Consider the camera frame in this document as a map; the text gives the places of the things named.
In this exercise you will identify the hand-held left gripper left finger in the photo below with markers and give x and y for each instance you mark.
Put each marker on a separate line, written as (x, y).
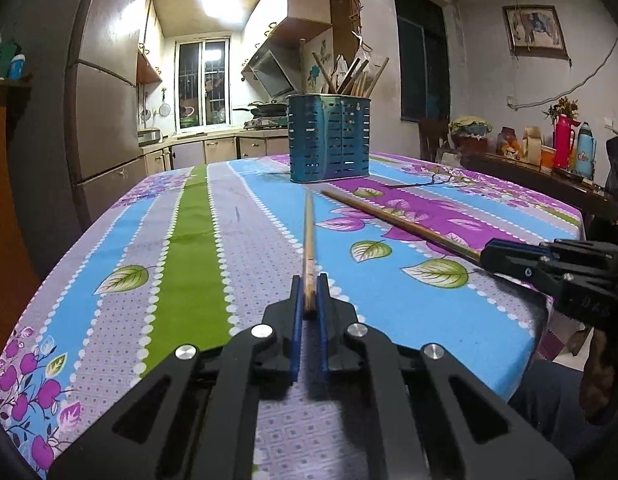
(296, 330)

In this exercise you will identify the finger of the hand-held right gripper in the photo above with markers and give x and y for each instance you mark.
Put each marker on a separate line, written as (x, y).
(509, 260)

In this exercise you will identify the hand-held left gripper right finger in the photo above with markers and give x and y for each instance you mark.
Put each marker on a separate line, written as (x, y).
(323, 330)

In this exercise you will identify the wooden chopstick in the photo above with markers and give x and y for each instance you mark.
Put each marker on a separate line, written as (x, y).
(309, 250)
(399, 222)

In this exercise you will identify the perforated metal chopstick holder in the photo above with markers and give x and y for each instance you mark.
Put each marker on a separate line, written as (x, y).
(329, 140)

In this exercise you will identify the bundle of chopsticks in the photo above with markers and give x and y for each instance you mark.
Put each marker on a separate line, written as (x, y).
(359, 82)

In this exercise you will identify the person's right hand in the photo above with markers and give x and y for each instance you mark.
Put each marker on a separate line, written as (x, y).
(596, 375)

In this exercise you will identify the dark wooden side table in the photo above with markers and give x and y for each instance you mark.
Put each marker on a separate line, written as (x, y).
(539, 185)

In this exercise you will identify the orange cup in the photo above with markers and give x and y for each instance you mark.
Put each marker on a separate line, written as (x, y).
(547, 157)

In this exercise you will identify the jar with orange contents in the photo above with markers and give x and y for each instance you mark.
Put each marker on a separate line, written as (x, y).
(509, 144)

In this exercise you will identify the floral striped tablecloth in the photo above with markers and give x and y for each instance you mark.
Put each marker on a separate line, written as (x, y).
(189, 270)

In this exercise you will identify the teal thermos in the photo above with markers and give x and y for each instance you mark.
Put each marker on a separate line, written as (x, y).
(585, 152)

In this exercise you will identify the red thermos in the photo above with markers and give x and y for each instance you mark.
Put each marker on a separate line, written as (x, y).
(565, 142)

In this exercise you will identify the pile of cloths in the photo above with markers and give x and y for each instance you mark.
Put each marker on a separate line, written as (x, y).
(470, 132)

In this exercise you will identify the wooden chair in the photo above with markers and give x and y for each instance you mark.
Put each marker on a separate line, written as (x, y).
(434, 140)

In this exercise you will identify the person's dark clothing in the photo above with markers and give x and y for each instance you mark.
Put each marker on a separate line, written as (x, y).
(549, 420)

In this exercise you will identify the dried flower bouquet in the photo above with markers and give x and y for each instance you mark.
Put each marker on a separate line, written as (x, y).
(561, 107)

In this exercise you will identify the beige stove base cabinet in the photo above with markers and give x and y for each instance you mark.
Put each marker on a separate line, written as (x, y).
(261, 146)

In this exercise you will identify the gas stove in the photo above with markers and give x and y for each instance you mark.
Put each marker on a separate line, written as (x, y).
(266, 122)

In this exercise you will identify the beige sink base cabinet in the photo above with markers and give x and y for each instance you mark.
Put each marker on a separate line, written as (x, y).
(156, 160)

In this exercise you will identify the dark room window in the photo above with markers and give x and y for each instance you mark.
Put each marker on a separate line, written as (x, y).
(421, 55)

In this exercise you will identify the black wok with lid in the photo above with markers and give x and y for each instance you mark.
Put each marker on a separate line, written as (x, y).
(264, 107)

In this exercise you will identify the rice cooker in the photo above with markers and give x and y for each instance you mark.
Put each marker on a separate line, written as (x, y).
(149, 137)

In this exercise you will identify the hanging round strainer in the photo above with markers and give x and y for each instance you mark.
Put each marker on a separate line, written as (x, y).
(165, 108)

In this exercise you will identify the steel range hood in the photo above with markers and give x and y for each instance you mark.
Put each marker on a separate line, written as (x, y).
(269, 72)

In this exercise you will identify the hanging metal ladle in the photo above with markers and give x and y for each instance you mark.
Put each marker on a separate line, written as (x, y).
(146, 117)

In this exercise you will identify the kitchen window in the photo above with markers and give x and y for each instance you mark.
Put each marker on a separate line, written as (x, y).
(204, 82)

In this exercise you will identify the beige refrigerator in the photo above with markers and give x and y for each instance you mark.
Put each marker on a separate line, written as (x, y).
(109, 85)

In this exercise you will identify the orange wooden cabinet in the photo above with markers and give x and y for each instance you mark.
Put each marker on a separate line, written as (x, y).
(9, 210)

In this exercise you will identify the ceiling light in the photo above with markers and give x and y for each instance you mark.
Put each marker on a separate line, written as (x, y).
(224, 2)

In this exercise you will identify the green bottle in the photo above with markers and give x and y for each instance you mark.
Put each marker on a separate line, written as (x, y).
(9, 60)

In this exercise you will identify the framed wall picture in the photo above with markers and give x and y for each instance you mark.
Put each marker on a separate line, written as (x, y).
(535, 30)

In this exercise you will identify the flower wall sticker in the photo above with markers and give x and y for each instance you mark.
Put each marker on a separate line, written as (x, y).
(316, 75)

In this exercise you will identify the beige wall cabinet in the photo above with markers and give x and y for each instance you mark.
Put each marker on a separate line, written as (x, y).
(309, 5)
(149, 45)

